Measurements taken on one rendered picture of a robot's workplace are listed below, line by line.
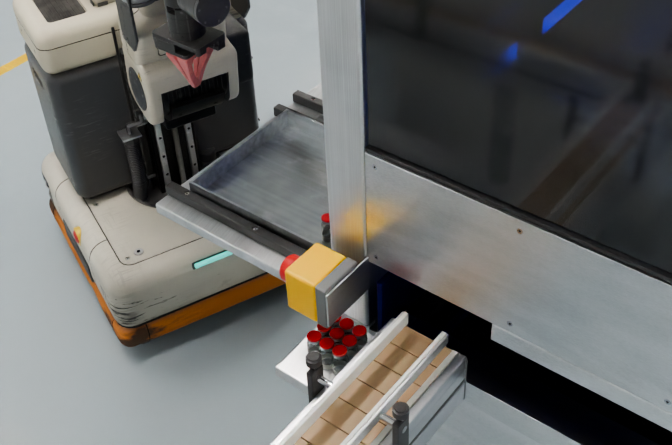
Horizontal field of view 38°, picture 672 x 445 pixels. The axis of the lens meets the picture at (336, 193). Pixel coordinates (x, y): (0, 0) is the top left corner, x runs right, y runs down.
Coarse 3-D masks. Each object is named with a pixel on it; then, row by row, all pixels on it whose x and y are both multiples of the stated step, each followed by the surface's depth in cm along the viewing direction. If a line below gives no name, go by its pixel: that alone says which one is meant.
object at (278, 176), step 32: (288, 128) 179; (320, 128) 175; (224, 160) 168; (256, 160) 172; (288, 160) 172; (320, 160) 172; (224, 192) 166; (256, 192) 165; (288, 192) 165; (320, 192) 165; (256, 224) 157; (288, 224) 159; (320, 224) 158
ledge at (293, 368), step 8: (368, 336) 140; (304, 344) 139; (296, 352) 138; (304, 352) 138; (288, 360) 137; (296, 360) 137; (304, 360) 137; (280, 368) 136; (288, 368) 136; (296, 368) 136; (304, 368) 136; (280, 376) 137; (288, 376) 135; (296, 376) 134; (304, 376) 134; (328, 376) 134; (296, 384) 135; (304, 384) 133; (304, 392) 135
